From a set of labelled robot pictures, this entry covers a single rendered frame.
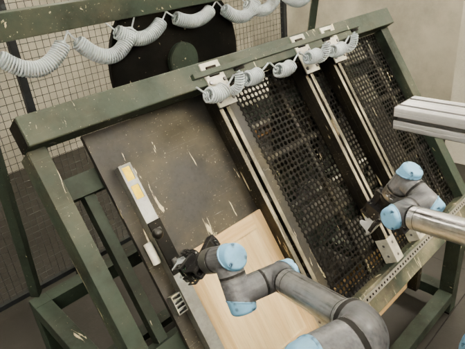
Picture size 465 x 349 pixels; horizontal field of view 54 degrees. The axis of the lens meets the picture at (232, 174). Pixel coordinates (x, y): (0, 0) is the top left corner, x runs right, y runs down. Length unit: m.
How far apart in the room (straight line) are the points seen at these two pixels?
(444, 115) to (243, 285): 0.65
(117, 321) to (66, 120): 0.65
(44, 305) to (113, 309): 1.11
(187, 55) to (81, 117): 0.96
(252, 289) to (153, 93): 0.81
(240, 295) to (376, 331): 0.41
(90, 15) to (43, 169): 0.78
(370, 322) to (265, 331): 0.92
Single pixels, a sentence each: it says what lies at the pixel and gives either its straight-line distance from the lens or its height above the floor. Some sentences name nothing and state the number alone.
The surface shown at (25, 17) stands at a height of 2.17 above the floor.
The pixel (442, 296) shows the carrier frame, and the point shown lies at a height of 0.18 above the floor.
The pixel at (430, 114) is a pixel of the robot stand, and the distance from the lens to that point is 0.93.
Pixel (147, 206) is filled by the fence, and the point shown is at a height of 1.56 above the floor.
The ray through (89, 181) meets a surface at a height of 1.66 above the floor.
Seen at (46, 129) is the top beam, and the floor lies 1.89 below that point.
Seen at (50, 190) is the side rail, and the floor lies 1.72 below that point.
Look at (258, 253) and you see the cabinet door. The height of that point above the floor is 1.24.
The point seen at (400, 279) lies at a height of 0.84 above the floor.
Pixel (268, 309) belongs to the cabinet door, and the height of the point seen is 1.07.
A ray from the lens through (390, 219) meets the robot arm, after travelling 1.48.
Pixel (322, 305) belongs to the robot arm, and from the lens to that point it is 1.09.
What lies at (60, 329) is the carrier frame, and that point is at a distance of 2.42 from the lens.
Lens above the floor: 2.34
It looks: 27 degrees down
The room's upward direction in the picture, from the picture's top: 6 degrees counter-clockwise
